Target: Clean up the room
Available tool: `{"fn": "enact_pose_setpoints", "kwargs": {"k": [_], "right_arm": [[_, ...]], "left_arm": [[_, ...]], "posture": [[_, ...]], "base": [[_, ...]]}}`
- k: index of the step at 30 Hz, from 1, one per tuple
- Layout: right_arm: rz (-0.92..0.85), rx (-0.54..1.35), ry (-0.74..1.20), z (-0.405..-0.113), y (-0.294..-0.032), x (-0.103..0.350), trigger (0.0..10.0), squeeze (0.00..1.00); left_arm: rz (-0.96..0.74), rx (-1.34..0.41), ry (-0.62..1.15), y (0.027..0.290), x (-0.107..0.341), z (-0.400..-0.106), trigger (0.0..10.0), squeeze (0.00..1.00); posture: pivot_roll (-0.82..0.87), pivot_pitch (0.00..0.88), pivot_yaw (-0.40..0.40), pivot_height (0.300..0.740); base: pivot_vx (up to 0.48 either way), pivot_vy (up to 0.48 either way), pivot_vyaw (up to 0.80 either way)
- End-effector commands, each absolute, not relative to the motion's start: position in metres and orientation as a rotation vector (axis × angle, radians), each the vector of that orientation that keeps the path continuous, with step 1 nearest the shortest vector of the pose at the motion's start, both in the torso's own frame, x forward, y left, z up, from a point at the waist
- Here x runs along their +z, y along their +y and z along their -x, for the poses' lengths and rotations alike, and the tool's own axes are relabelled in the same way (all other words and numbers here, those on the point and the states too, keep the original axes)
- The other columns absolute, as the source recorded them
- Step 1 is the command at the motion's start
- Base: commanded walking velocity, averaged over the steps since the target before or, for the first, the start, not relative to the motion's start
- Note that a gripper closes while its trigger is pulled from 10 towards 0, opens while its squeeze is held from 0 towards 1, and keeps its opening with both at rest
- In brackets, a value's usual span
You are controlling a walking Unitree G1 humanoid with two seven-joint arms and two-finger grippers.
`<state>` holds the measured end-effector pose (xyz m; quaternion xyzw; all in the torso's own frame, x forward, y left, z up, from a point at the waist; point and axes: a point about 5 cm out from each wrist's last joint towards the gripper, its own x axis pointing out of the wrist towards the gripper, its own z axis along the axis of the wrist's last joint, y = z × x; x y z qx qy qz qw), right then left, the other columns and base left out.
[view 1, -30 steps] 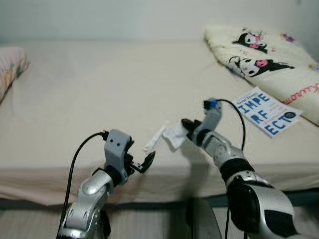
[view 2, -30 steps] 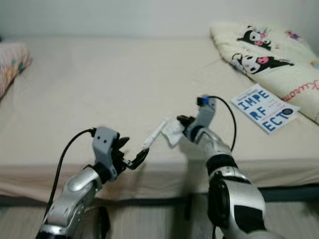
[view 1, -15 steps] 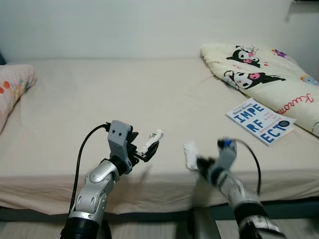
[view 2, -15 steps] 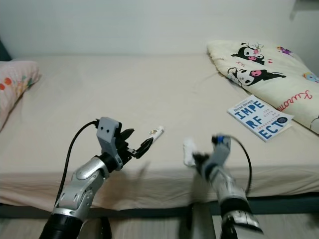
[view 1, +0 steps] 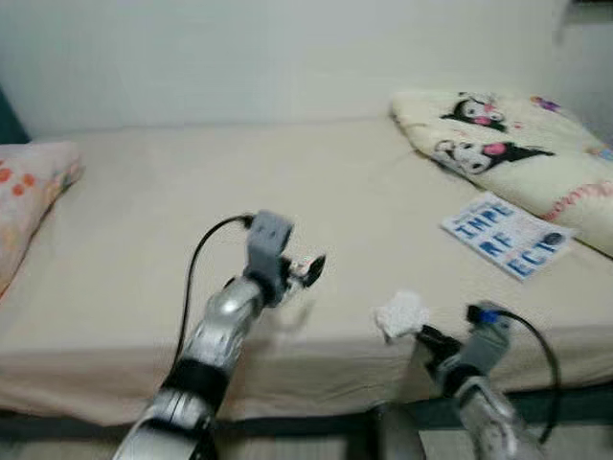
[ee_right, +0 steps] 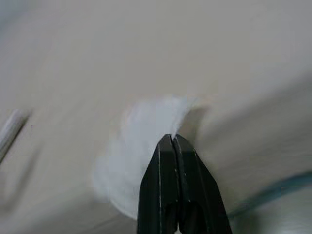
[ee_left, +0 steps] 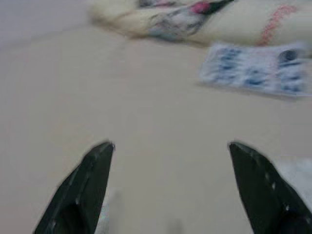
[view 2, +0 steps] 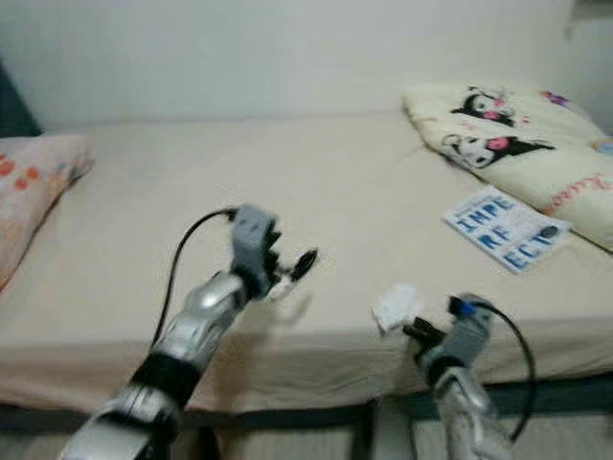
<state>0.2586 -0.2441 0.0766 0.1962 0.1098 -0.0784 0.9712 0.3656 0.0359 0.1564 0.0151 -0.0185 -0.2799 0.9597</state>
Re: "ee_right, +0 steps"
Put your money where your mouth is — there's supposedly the cream sheeted mattress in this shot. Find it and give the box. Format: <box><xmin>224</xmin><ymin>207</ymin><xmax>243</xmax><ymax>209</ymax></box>
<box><xmin>0</xmin><ymin>0</ymin><xmax>312</xmax><ymax>234</ymax></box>

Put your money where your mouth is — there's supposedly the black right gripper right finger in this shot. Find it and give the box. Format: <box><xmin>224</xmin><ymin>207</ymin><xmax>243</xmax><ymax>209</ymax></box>
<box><xmin>172</xmin><ymin>134</ymin><xmax>233</xmax><ymax>234</ymax></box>

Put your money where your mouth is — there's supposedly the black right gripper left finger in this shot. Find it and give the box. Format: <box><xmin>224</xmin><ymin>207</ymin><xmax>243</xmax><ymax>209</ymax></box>
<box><xmin>136</xmin><ymin>133</ymin><xmax>181</xmax><ymax>234</ymax></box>

